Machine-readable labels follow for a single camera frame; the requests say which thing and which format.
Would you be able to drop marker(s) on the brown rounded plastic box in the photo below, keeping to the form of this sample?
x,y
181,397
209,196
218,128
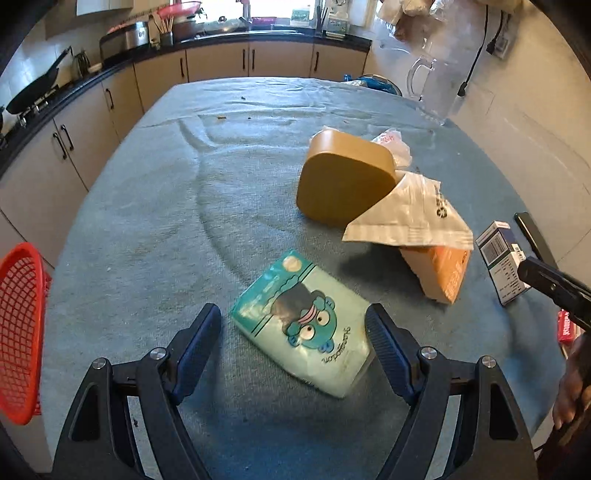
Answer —
x,y
342,177

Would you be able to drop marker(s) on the orange paper package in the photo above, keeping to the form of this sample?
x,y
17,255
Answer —
x,y
440,270

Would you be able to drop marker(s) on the grey-green table cloth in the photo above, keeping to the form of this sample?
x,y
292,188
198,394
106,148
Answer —
x,y
199,199

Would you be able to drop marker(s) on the person right hand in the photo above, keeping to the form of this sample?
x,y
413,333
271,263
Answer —
x,y
571,393

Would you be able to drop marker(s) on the white crumpled plastic bag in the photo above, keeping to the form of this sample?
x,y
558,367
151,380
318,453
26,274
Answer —
x,y
414,214

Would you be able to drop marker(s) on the silver rice cooker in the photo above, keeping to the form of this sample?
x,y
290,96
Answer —
x,y
124,39

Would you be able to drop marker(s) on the green cartoon tissue pack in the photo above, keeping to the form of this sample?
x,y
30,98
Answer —
x,y
307,322

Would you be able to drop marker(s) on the black kitchen countertop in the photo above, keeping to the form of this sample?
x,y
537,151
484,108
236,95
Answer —
x,y
138,50

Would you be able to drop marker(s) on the small red packet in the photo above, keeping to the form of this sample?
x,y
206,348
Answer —
x,y
567,330

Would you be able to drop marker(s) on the blue white medicine box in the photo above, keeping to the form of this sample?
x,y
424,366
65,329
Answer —
x,y
502,255

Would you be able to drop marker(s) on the blue plastic bag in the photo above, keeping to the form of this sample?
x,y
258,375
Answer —
x,y
374,82

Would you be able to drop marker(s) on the red plastic mesh basket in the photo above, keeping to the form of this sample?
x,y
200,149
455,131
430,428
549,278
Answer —
x,y
24,290

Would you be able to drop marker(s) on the kitchen window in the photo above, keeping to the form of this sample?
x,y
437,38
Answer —
x,y
283,10

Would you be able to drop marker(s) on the black frying pan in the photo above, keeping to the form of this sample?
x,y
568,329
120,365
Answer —
x,y
27,97

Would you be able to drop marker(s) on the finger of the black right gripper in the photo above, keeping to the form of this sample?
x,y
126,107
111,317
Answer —
x,y
535,238
565,291

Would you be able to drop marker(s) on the pink white wrapper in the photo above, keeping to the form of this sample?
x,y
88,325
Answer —
x,y
390,139

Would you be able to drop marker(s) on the red colander bowl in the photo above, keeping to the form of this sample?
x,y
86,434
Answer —
x,y
184,8

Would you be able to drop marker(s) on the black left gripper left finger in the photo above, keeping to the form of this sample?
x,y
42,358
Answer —
x,y
97,439

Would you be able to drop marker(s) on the beige kitchen base cabinets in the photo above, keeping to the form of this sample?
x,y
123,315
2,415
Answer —
x,y
50,164

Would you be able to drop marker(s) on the clear glass pitcher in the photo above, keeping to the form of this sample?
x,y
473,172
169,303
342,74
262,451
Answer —
x,y
449,44

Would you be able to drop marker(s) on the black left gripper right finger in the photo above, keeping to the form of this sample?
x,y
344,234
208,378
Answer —
x,y
491,440

